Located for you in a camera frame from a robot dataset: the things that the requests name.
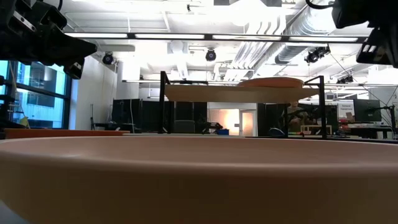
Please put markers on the black ceiling spotlight cluster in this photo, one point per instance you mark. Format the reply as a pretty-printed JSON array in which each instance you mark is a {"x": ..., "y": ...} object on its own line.
[{"x": 315, "y": 54}]

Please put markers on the large window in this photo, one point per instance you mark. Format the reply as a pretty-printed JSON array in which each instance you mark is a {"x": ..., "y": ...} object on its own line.
[{"x": 40, "y": 93}]

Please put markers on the long ceiling light bar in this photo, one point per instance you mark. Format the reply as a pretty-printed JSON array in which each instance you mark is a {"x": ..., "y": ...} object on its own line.
[{"x": 169, "y": 36}]

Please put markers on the beige plate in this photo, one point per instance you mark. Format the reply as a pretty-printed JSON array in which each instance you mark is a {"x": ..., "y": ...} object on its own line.
[{"x": 199, "y": 180}]

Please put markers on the white door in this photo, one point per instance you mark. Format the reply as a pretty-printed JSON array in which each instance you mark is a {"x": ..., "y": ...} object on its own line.
[{"x": 247, "y": 123}]

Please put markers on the person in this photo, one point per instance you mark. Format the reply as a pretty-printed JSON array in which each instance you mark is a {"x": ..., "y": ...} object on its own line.
[{"x": 293, "y": 116}]

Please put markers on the white sign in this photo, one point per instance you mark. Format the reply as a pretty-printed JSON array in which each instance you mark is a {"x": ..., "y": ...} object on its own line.
[{"x": 345, "y": 109}]

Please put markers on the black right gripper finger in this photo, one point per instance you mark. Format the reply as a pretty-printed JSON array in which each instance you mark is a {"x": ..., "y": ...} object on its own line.
[{"x": 351, "y": 14}]

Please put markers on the blue bin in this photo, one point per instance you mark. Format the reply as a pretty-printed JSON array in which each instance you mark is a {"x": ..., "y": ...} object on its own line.
[{"x": 223, "y": 132}]

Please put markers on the black partition panels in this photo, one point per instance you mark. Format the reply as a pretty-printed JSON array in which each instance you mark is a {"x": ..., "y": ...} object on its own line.
[{"x": 146, "y": 113}]

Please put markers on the black background monitor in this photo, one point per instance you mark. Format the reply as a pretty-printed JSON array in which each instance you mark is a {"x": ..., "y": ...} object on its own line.
[{"x": 367, "y": 110}]

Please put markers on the silver ventilation duct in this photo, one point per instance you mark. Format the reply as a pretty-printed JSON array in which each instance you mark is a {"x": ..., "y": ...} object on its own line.
[{"x": 298, "y": 34}]

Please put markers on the pink plate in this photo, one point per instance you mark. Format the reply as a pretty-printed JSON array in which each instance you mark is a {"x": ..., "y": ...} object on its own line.
[{"x": 62, "y": 133}]

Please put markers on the wooden shelf with black frame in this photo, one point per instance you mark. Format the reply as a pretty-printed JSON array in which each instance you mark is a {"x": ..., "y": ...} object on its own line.
[{"x": 236, "y": 93}]

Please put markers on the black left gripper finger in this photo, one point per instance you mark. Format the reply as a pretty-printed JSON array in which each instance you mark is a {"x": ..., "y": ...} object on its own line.
[{"x": 73, "y": 48}]

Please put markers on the black metal rig frame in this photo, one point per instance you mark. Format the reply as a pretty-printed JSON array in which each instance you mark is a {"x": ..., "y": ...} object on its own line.
[{"x": 357, "y": 140}]

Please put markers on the pale peach plate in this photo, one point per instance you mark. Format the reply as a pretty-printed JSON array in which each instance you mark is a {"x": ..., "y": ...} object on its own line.
[{"x": 270, "y": 82}]

